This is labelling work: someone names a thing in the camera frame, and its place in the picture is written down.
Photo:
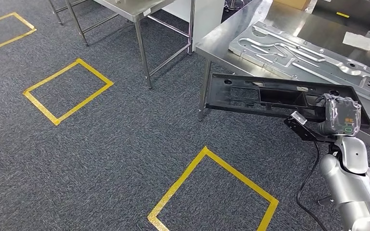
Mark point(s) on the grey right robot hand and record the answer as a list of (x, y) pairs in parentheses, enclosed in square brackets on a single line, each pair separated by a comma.
[(341, 114)]

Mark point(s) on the black plastic frame part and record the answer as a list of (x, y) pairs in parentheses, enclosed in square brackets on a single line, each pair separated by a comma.
[(220, 95)]

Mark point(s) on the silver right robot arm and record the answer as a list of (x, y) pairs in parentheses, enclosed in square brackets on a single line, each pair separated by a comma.
[(354, 191)]

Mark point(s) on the stainless steel workbench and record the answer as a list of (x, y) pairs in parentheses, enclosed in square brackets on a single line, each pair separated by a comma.
[(229, 35)]

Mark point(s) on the stamped sheet metal panel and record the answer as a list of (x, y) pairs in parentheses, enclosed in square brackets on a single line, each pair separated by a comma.
[(300, 54)]

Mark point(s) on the white paper sheet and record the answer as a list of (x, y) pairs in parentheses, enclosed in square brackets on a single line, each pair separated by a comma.
[(357, 40)]

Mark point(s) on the black laptop with yellow sticker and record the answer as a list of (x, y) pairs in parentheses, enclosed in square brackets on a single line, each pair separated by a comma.
[(363, 16)]

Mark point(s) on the white cabinet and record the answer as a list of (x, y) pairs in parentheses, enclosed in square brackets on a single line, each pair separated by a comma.
[(207, 22)]

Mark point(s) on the white label sticker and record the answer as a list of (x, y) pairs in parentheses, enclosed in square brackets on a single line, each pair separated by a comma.
[(146, 12)]

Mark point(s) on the stainless steel table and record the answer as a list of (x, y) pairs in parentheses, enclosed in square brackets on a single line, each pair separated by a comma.
[(134, 8)]

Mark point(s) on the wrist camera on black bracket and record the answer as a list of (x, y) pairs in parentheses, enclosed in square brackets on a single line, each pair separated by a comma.
[(300, 129)]

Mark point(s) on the chrome round pedestal base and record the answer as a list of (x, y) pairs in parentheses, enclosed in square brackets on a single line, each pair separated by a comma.
[(234, 4)]

